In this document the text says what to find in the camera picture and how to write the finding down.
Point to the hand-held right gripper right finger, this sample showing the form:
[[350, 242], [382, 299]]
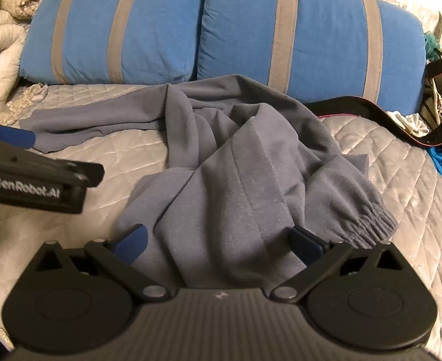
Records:
[[306, 246]]

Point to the white crumpled cloth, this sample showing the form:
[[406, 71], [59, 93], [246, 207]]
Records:
[[412, 122]]

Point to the striped fabric item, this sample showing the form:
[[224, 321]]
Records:
[[431, 111]]

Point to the teal yarn bundle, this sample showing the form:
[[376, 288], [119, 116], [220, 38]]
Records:
[[433, 45]]

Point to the grey quilted bedspread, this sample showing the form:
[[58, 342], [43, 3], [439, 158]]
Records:
[[393, 180]]

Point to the blue pillow with grey stripes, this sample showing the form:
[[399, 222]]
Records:
[[138, 26], [318, 26]]

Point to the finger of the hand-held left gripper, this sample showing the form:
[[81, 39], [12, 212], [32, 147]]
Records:
[[12, 137]]

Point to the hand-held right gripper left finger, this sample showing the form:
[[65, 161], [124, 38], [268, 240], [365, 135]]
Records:
[[130, 246]]

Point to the grey-blue fleece pants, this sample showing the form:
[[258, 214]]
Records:
[[224, 195]]

